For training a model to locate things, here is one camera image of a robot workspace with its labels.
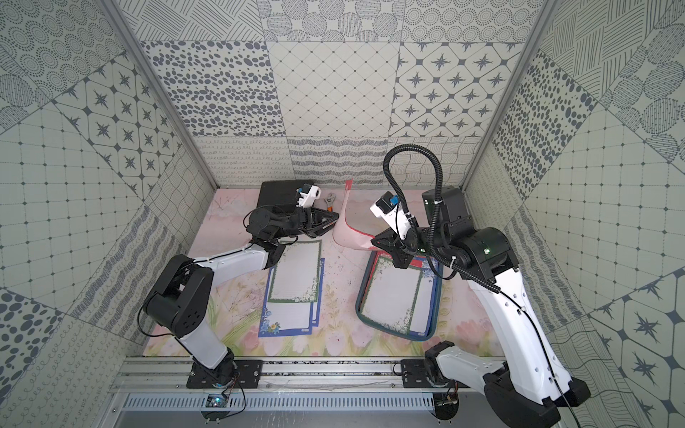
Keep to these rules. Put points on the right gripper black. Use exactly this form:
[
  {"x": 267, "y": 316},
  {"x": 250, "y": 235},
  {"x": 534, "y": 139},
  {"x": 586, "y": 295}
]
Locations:
[{"x": 390, "y": 242}]

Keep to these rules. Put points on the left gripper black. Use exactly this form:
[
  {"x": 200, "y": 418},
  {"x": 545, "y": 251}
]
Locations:
[{"x": 308, "y": 218}]

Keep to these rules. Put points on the green bordered scalloped stationery paper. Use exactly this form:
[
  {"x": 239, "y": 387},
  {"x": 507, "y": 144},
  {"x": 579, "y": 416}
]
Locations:
[{"x": 390, "y": 298}]

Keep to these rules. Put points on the teal plastic storage box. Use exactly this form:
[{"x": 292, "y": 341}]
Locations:
[{"x": 363, "y": 289}]

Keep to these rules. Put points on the green floral stationery paper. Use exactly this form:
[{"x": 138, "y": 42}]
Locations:
[{"x": 295, "y": 278}]

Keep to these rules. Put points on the blue floral stationery paper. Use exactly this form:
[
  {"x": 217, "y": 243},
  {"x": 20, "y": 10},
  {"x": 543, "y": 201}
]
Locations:
[
  {"x": 319, "y": 299},
  {"x": 424, "y": 318},
  {"x": 286, "y": 319}
]

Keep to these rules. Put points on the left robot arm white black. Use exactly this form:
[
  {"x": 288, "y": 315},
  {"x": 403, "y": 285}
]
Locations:
[{"x": 179, "y": 298}]

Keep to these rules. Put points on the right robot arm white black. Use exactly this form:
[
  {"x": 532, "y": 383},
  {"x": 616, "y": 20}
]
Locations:
[{"x": 529, "y": 385}]

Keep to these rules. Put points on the black plastic tool case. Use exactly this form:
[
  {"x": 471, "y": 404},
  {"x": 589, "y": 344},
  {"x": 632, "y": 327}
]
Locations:
[{"x": 282, "y": 193}]

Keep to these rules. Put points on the right round circuit board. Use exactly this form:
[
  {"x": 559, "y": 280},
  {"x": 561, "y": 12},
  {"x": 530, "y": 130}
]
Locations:
[{"x": 445, "y": 405}]

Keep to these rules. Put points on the left green circuit board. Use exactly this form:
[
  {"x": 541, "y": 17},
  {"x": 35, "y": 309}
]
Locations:
[{"x": 215, "y": 408}]

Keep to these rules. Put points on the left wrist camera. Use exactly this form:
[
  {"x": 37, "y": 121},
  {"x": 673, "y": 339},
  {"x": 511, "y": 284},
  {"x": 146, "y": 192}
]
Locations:
[{"x": 307, "y": 195}]

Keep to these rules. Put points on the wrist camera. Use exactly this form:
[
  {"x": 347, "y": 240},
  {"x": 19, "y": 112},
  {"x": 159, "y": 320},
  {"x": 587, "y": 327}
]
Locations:
[
  {"x": 307, "y": 195},
  {"x": 388, "y": 209}
]

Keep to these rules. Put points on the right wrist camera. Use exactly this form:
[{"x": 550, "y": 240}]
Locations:
[{"x": 388, "y": 209}]

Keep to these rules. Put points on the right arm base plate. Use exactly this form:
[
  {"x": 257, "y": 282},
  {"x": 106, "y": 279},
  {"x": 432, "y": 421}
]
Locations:
[{"x": 417, "y": 373}]

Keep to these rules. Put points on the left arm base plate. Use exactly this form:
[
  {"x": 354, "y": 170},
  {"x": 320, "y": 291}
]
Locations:
[{"x": 245, "y": 372}]

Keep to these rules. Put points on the aluminium mounting rail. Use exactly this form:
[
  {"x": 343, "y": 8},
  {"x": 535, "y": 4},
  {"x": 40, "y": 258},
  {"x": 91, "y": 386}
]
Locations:
[{"x": 375, "y": 374}]

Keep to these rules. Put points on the white slotted cable duct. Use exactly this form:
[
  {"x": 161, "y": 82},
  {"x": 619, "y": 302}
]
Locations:
[{"x": 286, "y": 401}]

